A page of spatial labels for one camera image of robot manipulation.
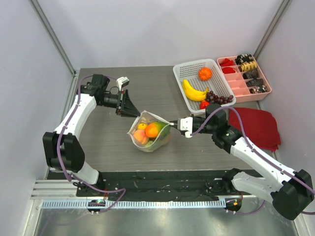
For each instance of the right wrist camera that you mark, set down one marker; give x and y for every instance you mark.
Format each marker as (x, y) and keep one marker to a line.
(185, 126)

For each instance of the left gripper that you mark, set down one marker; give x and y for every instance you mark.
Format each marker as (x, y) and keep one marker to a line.
(128, 108)

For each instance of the white slotted cable duct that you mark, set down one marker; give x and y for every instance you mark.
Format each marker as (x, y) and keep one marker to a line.
(98, 204)

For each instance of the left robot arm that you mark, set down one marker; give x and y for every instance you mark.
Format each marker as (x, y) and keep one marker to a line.
(62, 149)

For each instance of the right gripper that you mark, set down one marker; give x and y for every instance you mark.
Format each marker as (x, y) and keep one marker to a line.
(194, 124)

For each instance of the orange toy pineapple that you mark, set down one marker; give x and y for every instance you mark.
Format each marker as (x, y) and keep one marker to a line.
(161, 140)

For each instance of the red folded cloth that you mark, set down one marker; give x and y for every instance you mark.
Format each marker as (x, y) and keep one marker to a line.
(260, 127)

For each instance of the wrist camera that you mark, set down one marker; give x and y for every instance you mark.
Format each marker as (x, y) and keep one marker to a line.
(185, 126)
(122, 82)

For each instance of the yellow banana bunch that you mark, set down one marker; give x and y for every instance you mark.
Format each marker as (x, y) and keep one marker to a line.
(193, 94)

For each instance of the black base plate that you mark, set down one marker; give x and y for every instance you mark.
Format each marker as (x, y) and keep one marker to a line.
(166, 186)

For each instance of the red strawberry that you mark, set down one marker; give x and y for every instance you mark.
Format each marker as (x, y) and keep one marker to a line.
(203, 104)

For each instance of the clear spotted zip bag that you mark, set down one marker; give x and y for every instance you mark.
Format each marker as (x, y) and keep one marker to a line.
(145, 117)

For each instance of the yellow orange mango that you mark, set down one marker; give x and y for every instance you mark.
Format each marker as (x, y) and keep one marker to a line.
(156, 129)

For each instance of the peach fruit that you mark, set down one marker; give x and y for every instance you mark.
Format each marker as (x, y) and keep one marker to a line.
(140, 136)

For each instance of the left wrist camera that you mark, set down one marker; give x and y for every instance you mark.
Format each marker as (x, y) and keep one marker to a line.
(122, 82)

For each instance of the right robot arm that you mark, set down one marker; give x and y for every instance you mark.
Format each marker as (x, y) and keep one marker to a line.
(289, 191)

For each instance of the orange tangerine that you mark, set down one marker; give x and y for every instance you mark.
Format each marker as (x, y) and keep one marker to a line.
(205, 74)

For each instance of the pink divided tray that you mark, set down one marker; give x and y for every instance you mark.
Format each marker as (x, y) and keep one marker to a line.
(239, 80)

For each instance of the small orange fruit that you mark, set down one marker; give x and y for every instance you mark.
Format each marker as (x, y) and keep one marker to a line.
(142, 126)

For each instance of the purple grape bunch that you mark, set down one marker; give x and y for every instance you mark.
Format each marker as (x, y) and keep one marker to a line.
(212, 98)

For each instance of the white plastic fruit basket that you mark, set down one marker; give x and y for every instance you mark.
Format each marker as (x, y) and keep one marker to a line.
(217, 83)

